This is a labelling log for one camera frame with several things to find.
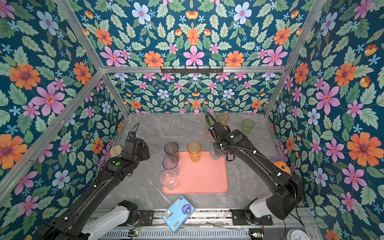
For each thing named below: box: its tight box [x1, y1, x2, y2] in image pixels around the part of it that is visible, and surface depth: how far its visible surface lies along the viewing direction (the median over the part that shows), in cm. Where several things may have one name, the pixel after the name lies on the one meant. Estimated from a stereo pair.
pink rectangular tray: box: [162, 151, 229, 194], surface depth 88 cm
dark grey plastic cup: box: [164, 142, 180, 162], surface depth 87 cm
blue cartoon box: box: [161, 195, 195, 233], surface depth 72 cm
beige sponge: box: [110, 145, 123, 158], surface depth 96 cm
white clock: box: [287, 226, 310, 240], surface depth 67 cm
